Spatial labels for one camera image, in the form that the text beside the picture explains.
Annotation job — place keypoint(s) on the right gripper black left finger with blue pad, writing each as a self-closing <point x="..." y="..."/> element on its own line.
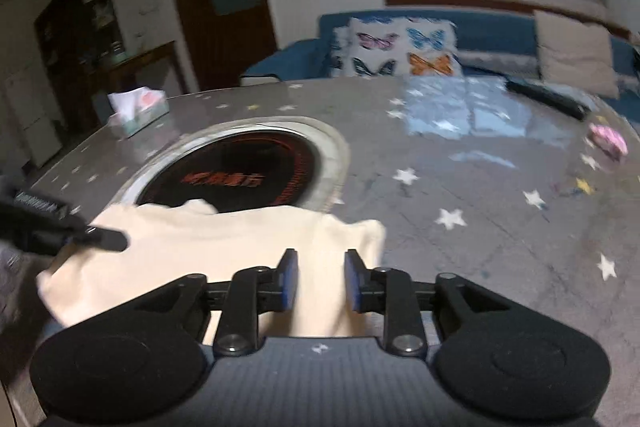
<point x="249" y="294"/>

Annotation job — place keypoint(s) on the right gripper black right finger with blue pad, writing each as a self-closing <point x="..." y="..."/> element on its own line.
<point x="387" y="292"/>

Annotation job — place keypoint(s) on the cream yellow garment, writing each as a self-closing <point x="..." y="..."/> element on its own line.
<point x="168" y="243"/>

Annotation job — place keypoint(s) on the round induction cooker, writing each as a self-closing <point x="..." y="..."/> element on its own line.
<point x="246" y="164"/>

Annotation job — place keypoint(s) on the tissue box with white tissue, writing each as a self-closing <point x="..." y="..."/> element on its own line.
<point x="134" y="110"/>

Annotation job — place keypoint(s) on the dark wooden cabinet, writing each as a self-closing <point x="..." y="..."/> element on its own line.
<point x="56" y="73"/>

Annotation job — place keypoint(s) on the butterfly print pillow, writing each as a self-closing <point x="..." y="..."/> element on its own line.
<point x="394" y="46"/>

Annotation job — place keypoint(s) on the black remote control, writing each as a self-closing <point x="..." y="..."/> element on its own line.
<point x="545" y="96"/>

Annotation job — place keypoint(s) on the pink crumpled cloth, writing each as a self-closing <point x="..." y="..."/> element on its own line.
<point x="609" y="141"/>

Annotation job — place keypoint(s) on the beige cushion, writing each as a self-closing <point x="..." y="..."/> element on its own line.
<point x="576" y="54"/>

